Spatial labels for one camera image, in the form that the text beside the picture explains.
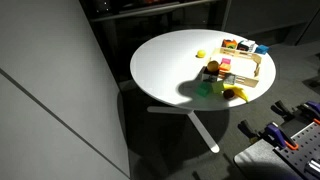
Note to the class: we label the black white triangle cube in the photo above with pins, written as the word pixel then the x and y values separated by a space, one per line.
pixel 246 45

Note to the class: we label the dark gray mounting desk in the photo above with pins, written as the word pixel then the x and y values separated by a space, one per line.
pixel 256 161

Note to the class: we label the white table base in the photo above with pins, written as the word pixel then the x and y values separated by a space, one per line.
pixel 200 126

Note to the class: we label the yellow banana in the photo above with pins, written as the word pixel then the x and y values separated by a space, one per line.
pixel 240 92

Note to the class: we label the pink block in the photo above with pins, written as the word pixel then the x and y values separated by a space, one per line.
pixel 226 61

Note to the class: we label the aluminium rail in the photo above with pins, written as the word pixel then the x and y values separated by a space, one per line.
pixel 313 166

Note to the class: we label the perforated black breadboard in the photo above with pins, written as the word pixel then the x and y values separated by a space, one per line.
pixel 303 150

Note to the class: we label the light green block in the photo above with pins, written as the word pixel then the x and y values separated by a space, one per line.
pixel 218 86

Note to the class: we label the yellow ball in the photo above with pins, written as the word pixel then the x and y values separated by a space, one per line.
pixel 201 53

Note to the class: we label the black patterned cube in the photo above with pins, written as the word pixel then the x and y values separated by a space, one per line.
pixel 209 76

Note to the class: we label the purple spring clamp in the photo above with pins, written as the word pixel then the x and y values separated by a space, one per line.
pixel 308 109

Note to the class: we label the blue block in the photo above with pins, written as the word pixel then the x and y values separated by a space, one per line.
pixel 262 49

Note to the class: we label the orange block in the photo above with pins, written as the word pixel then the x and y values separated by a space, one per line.
pixel 224 67

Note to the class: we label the orange ball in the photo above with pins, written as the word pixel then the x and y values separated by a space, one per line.
pixel 213 65

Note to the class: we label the light wooden tray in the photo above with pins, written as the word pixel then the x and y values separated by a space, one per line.
pixel 241 65

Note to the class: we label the orange clamp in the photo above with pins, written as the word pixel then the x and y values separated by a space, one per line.
pixel 276 135

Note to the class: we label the gray cube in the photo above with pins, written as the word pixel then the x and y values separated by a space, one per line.
pixel 230 79

